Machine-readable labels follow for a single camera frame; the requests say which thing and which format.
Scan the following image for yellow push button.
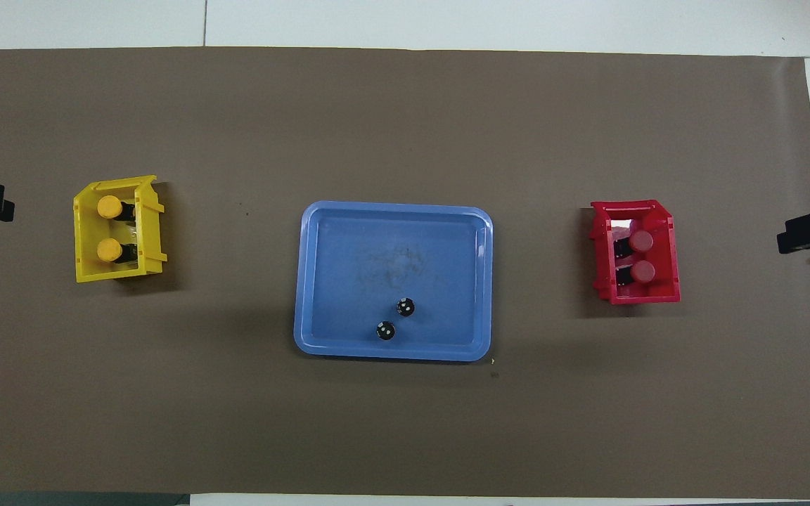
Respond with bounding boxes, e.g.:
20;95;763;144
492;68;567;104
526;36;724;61
96;238;137;266
96;195;137;223

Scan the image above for red push button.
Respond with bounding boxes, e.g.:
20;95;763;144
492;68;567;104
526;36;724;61
614;230;655;257
614;261;657;285

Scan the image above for blue plastic tray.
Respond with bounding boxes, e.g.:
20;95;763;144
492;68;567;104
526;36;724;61
293;201;494;363

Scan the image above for red plastic bin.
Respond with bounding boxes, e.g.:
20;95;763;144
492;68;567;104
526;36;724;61
590;200;681;305

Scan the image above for yellow plastic bin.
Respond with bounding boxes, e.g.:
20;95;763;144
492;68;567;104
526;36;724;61
73;175;167;283

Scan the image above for brown table mat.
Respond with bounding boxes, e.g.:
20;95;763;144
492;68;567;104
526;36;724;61
0;46;810;498

